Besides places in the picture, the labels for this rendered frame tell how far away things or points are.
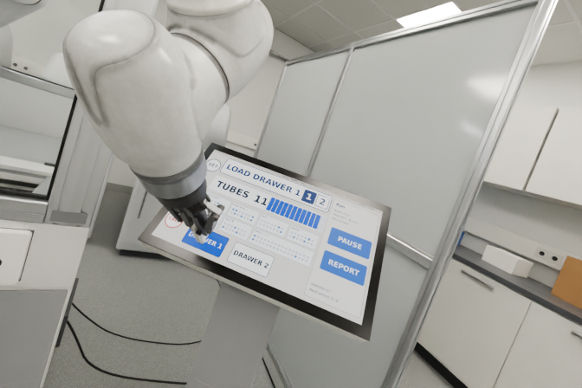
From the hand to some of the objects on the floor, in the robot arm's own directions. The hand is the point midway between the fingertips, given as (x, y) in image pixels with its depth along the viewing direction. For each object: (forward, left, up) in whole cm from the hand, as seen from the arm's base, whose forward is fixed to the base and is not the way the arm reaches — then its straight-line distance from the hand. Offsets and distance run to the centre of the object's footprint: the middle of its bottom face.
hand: (201, 230), depth 55 cm
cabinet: (+26, +89, -104) cm, 139 cm away
